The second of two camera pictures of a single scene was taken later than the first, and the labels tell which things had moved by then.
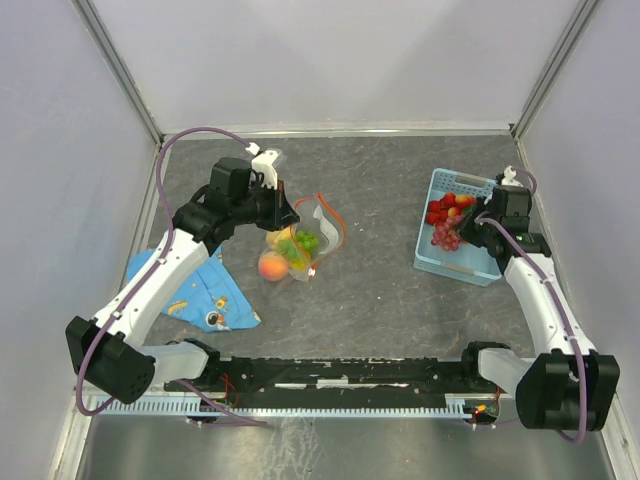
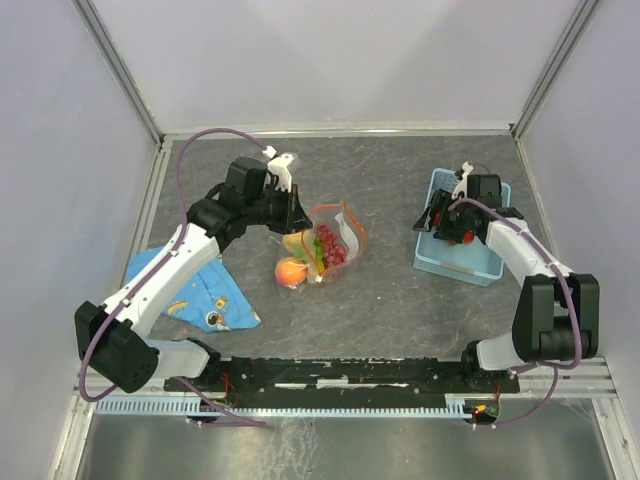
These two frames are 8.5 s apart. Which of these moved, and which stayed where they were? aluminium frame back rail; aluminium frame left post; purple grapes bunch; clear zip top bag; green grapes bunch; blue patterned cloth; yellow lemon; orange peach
Moved: clear zip top bag; yellow lemon; green grapes bunch; purple grapes bunch; orange peach
Stayed: aluminium frame back rail; blue patterned cloth; aluminium frame left post
